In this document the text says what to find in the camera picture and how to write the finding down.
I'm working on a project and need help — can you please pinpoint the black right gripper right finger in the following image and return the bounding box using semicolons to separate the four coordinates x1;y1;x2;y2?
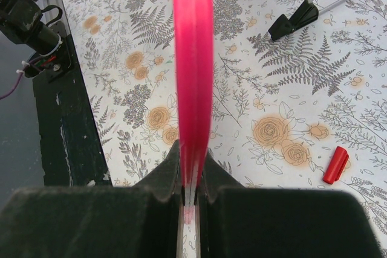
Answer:
199;153;383;257

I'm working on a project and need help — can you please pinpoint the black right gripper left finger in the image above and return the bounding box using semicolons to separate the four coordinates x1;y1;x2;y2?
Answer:
1;143;180;257

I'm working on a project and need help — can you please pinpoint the red marker cap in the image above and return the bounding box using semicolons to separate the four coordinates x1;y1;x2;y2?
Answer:
322;146;349;184

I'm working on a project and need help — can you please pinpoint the pink framed whiteboard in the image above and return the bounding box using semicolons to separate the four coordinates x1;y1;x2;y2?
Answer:
173;0;213;225

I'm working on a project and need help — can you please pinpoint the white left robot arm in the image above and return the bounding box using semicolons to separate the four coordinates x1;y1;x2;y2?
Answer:
1;0;67;78

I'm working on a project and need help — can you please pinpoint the floral patterned mat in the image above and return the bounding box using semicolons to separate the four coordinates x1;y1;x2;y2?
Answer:
64;0;386;253

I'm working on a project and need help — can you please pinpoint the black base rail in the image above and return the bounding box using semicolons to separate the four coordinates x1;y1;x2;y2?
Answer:
33;15;112;186

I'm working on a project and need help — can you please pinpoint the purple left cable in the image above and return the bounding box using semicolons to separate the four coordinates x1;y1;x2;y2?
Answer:
0;55;46;100

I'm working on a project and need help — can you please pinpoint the wire whiteboard easel stand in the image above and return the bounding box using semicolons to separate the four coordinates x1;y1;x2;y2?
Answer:
268;0;347;41

